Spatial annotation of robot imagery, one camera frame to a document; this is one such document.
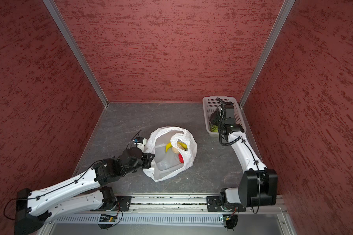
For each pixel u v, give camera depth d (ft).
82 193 1.59
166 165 2.82
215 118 2.50
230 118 2.07
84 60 3.07
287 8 2.35
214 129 3.18
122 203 2.45
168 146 3.08
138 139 2.11
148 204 2.48
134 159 1.76
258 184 1.34
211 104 3.49
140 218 2.33
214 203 2.43
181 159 2.79
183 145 2.33
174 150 2.95
